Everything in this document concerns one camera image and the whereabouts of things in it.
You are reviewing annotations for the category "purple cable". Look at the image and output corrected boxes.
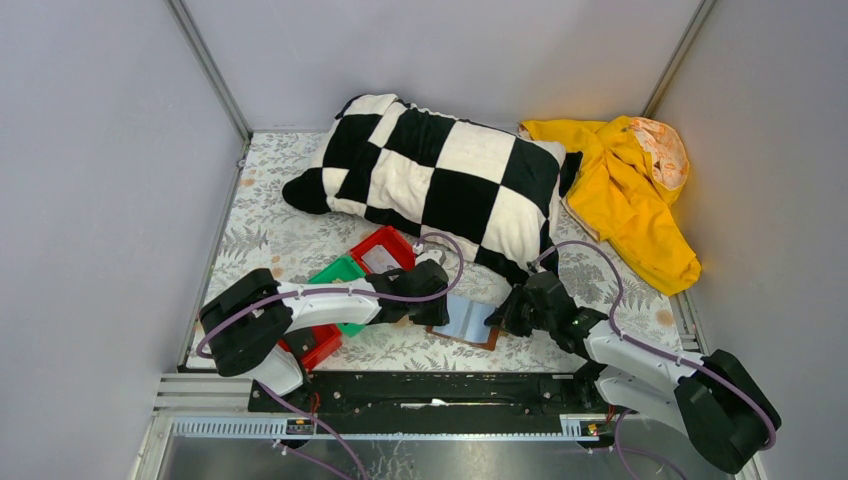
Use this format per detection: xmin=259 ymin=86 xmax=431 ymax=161
xmin=533 ymin=240 xmax=778 ymax=480
xmin=194 ymin=231 xmax=465 ymax=480

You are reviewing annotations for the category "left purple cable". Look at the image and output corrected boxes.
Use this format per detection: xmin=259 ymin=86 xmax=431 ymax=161
xmin=194 ymin=231 xmax=465 ymax=480

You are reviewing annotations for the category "floral table mat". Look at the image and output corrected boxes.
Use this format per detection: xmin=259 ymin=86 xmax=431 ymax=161
xmin=207 ymin=133 xmax=684 ymax=372

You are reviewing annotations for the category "white id card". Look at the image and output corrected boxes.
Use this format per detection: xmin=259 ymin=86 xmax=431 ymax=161
xmin=362 ymin=245 xmax=400 ymax=273

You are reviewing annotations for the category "red bin with card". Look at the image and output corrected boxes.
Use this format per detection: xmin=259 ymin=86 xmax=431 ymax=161
xmin=349 ymin=226 xmax=416 ymax=274

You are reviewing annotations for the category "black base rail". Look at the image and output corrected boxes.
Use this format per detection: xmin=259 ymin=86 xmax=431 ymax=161
xmin=248 ymin=371 xmax=621 ymax=434

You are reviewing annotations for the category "red bin with black wallet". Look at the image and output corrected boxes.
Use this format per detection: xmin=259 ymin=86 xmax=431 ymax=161
xmin=278 ymin=324 xmax=342 ymax=371

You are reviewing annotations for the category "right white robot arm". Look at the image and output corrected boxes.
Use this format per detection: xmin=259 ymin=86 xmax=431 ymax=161
xmin=485 ymin=272 xmax=782 ymax=474

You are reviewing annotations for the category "brown leather card holder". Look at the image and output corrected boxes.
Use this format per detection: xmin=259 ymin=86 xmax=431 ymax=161
xmin=426 ymin=295 xmax=499 ymax=351

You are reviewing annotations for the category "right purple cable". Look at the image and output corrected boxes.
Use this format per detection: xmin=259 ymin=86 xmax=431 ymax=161
xmin=533 ymin=240 xmax=778 ymax=480

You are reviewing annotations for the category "yellow cloth garment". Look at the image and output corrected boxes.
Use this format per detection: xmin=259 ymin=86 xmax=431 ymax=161
xmin=519 ymin=116 xmax=702 ymax=296

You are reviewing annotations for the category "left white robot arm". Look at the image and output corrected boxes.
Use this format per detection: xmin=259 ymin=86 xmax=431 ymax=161
xmin=196 ymin=260 xmax=453 ymax=396

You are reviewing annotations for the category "black white checkered pillow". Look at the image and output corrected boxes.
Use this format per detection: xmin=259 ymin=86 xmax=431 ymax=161
xmin=282 ymin=94 xmax=566 ymax=284

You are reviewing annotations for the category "green plastic bin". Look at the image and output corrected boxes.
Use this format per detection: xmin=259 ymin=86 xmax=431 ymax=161
xmin=308 ymin=255 xmax=366 ymax=337

